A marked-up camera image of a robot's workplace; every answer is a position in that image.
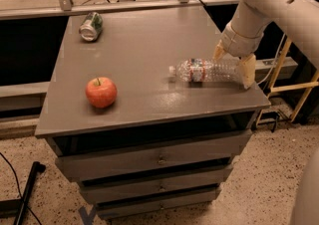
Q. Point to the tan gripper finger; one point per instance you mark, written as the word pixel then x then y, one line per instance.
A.
pixel 246 69
pixel 219 51

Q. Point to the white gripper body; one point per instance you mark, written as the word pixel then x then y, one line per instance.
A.
pixel 239 45

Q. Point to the clear plastic water bottle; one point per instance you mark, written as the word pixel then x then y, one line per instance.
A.
pixel 205 71

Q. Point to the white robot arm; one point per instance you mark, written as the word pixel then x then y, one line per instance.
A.
pixel 299 20

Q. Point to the green soda can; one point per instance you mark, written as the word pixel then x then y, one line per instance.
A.
pixel 91 27

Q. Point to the grey drawer cabinet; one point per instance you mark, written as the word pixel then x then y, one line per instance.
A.
pixel 135 50

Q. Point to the red apple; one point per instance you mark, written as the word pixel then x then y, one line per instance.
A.
pixel 101 92

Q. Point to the top grey drawer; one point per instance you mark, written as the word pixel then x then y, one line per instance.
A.
pixel 101 164

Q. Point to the grey drawer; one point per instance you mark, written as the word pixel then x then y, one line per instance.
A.
pixel 101 164
pixel 145 187
pixel 156 202

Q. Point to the middle grey drawer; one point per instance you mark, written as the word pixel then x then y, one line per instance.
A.
pixel 145 187

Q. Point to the bottom grey drawer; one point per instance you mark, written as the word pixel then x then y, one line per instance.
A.
pixel 156 202

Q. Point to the black floor stand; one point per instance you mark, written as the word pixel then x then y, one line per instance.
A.
pixel 18 208

